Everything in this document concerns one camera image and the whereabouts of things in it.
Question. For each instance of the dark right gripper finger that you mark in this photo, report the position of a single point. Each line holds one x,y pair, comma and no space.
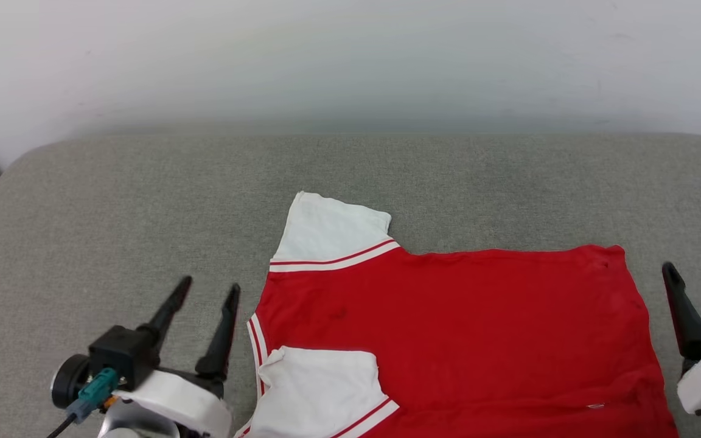
688,316

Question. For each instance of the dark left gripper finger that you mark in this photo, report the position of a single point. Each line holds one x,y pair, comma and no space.
168,310
223,340

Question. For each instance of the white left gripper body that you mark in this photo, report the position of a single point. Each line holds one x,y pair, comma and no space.
180,398

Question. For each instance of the red and white shirt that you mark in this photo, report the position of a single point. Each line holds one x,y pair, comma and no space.
478,328

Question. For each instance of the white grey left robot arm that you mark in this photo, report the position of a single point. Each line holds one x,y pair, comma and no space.
134,423

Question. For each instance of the black cylindrical left wrist actuator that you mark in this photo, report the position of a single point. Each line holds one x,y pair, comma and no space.
69,382

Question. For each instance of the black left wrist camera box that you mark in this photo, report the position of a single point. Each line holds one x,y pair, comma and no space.
120,356

